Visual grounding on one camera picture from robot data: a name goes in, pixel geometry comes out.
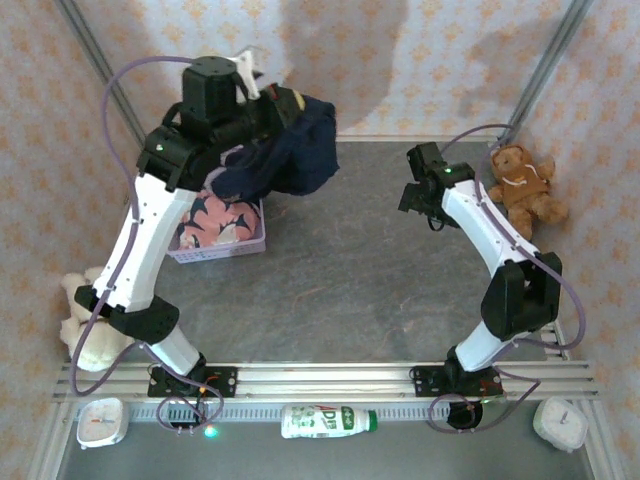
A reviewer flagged navy blue garment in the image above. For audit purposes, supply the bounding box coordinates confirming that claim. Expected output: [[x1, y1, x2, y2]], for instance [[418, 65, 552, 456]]
[[209, 94, 341, 201]]

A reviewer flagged pink patterned garment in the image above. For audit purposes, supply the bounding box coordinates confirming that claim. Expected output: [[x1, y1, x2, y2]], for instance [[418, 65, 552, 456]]
[[177, 147, 261, 250]]

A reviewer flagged purple plastic basket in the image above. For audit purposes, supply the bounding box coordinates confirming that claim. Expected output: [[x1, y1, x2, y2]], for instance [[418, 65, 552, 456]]
[[166, 197, 267, 265]]

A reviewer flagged brown teddy bear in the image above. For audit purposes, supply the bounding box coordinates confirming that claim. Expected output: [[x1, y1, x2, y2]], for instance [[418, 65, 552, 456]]
[[487, 143, 570, 246]]

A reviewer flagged white and green drink bottle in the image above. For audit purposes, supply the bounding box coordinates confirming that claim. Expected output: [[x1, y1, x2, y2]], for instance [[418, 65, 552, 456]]
[[280, 403, 379, 440]]

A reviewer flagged white plush toy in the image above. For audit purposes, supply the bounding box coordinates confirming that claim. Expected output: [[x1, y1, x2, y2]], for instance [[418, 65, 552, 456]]
[[59, 266, 136, 372]]

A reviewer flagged white clock with purple hands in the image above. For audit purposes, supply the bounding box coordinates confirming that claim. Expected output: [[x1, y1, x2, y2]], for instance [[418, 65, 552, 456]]
[[532, 397, 589, 454]]

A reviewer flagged white clock with orange hands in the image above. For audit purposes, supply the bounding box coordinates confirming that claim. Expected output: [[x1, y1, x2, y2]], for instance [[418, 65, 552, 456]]
[[75, 397, 126, 450]]

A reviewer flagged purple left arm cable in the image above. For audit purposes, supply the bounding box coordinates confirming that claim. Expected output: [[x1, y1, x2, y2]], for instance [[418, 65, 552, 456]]
[[69, 54, 225, 434]]

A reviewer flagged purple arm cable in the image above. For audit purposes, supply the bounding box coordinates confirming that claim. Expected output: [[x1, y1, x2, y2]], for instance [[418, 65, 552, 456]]
[[427, 123, 587, 434], [69, 54, 225, 434]]

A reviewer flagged aluminium frame post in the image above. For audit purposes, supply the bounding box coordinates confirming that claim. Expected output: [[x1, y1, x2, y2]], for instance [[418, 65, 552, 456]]
[[54, 0, 151, 146], [499, 0, 596, 146]]

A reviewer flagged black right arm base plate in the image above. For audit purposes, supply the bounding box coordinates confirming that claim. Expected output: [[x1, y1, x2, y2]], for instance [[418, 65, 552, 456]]
[[409, 364, 504, 399]]

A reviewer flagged aluminium mounting rail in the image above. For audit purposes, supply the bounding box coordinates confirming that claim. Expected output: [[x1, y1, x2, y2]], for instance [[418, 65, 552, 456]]
[[52, 360, 600, 401]]

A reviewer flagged black round cable grommet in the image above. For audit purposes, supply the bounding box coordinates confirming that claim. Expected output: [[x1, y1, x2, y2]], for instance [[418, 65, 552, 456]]
[[447, 402, 485, 432]]

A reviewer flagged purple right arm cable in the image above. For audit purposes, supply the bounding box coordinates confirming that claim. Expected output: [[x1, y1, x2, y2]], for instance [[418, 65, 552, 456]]
[[427, 123, 587, 434]]

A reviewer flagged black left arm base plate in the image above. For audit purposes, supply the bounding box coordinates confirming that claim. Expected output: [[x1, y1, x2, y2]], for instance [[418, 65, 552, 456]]
[[147, 365, 238, 399]]

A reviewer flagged grey slotted cable duct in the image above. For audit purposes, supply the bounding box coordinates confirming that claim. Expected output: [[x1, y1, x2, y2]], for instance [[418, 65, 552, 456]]
[[74, 402, 451, 422]]

